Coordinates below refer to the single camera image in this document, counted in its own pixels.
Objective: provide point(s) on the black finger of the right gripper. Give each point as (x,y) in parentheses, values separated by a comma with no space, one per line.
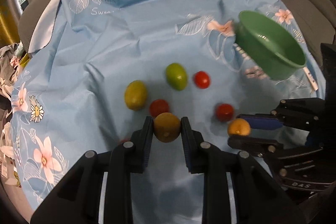
(255,146)

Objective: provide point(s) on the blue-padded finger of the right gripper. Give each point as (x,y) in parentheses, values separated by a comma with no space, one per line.
(261,121)

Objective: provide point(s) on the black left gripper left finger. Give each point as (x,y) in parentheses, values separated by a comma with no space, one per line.
(97,177)

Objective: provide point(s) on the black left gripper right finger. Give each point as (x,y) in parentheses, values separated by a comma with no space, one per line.
(237,189)

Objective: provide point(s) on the small orange kumquat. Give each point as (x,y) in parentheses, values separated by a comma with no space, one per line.
(239,127)

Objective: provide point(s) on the red cherry tomato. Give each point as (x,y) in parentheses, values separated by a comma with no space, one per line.
(202,80)
(224,112)
(158,107)

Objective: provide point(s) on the orange mandarin fruit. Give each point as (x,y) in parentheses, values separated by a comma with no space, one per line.
(167,127)

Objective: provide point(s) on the white marker pen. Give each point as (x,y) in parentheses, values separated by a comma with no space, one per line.
(311,79)

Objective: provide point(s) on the green plastic bowl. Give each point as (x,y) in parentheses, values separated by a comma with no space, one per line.
(269,44)

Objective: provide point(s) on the green oval fruit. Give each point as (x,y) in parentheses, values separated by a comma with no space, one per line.
(176,76)

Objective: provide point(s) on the yellow-green oval fruit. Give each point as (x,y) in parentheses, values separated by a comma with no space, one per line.
(135,95)

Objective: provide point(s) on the light blue floral cloth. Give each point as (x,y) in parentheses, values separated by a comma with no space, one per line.
(69,99)

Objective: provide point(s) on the clothes heap at left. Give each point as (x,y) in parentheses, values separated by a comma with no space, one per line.
(13,58)

